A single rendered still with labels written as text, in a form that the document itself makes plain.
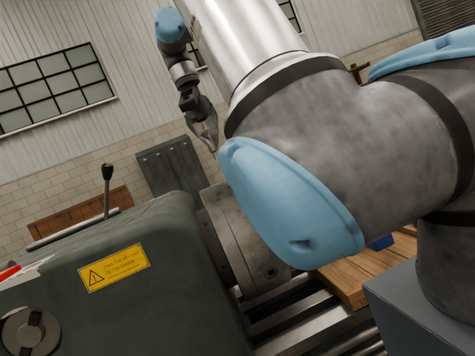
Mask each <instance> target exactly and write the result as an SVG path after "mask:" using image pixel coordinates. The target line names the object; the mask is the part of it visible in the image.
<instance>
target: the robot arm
mask: <svg viewBox="0 0 475 356"><path fill-rule="evenodd" d="M172 1H173V3H174V4H175V6H176V7H174V6H164V7H162V8H160V9H158V11H157V12H156V14H155V17H154V27H155V33H156V35H155V40H156V44H157V48H158V50H159V51H160V53H161V55H162V57H163V60H164V62H165V65H166V66H167V69H168V71H169V73H170V75H171V77H169V79H170V80H172V81H173V83H174V84H175V86H176V88H177V90H178V91H180V92H181V93H180V100H179V105H178V107H179V108H180V110H181V111H182V113H184V112H185V114H186V115H184V118H185V120H186V123H187V126H188V128H189V129H190V130H191V131H192V132H193V133H194V134H195V135H196V136H197V137H198V138H199V139H200V140H201V141H202V142H203V143H204V144H205V145H206V146H207V144H206V141H205V140H204V138H202V137H200V136H198V135H197V132H198V131H201V132H202V131H203V130H204V125H203V124H202V122H203V121H205V123H206V125H207V126H208V127H209V129H210V132H211V135H212V138H213V140H214V143H215V144H216V147H218V142H219V129H218V114H217V111H216V110H215V108H214V107H213V104H212V103H211V101H210V99H208V98H207V96H203V95H202V94H201V92H200V90H199V87H198V84H199V83H200V80H199V77H198V73H197V70H196V68H195V66H194V64H193V62H192V59H191V57H190V55H189V52H188V51H187V43H189V42H193V41H194V43H195V45H196V46H197V48H198V50H199V52H200V54H201V56H202V57H203V59H204V61H205V63H206V65H207V67H208V69H209V71H210V72H211V75H212V76H213V79H214V80H215V82H216V85H217V86H218V88H219V90H220V92H221V94H222V96H223V98H224V99H225V101H226V103H227V105H228V107H229V110H228V113H227V114H226V117H225V119H224V122H223V133H224V135H225V138H226V140H227V141H226V142H225V144H224V145H222V146H221V147H220V149H219V151H218V160H219V163H220V166H221V169H222V172H223V174H224V177H225V179H226V181H227V183H228V185H229V186H230V188H231V189H232V190H233V195H234V197H235V198H236V200H237V202H238V203H239V205H240V207H241V209H242V210H243V212H244V213H245V215H246V216H247V218H248V219H249V221H250V222H251V223H252V225H253V227H254V228H255V230H256V231H257V232H258V234H259V235H260V237H261V238H262V239H263V240H264V241H265V242H266V244H267V245H268V246H269V248H270V249H271V250H272V251H273V252H274V253H275V254H276V255H277V256H278V257H279V258H280V259H281V260H282V261H284V262H285V263H287V264H288V265H289V266H292V267H294V268H297V269H300V270H303V271H311V270H315V269H318V268H321V267H323V266H326V265H327V264H329V263H331V262H334V261H336V260H338V259H341V258H343V257H345V256H355V255H356V254H359V253H360V252H362V250H363V249H364V247H366V246H367V245H369V244H372V243H373V242H375V241H377V240H379V239H381V238H383V237H385V236H387V235H389V234H391V233H393V232H394V231H396V230H398V229H400V228H402V227H404V226H406V225H408V224H410V223H412V222H414V221H415V220H417V255H416V261H415V268H416V275H417V277H418V280H419V283H420V285H421V289H422V291H423V294H424V295H425V296H426V298H427V299H428V301H429V302H430V303H431V304H432V305H433V306H434V307H436V308H437V309H438V310H440V311H441V312H442V313H444V314H446V315H447V316H449V317H451V318H453V319H455V320H457V321H459V322H461V323H463V324H466V325H468V326H472V327H474V328H475V25H471V26H468V27H465V28H462V29H459V30H455V31H452V32H449V33H448V34H446V35H443V36H441V37H438V38H435V39H432V40H427V41H425V42H422V43H419V44H416V45H414V46H412V47H410V48H407V49H404V50H402V51H400V52H397V53H396V54H393V55H392V56H390V57H387V58H386V59H383V60H382V61H379V62H378V63H376V64H375V65H374V66H373V67H372V68H371V69H370V70H369V72H368V84H367V85H365V86H363V87H360V86H359V85H358V84H357V82H356V81H355V79H354V78H353V76H352V75H351V74H350V73H349V71H348V69H347V68H346V67H345V66H344V64H343V63H342V61H341V60H340V59H339V58H338V57H337V56H335V55H333V54H329V53H310V51H309V49H308V48H307V47H306V45H305V43H304V42H303V41H302V39H301V38H300V36H299V35H298V33H297V32H296V31H295V29H294V27H293V26H292V25H291V23H290V21H289V20H288V19H287V17H286V15H285V14H284V12H283V11H282V10H281V8H280V7H279V5H278V4H277V3H276V1H275V0H172Z"/></svg>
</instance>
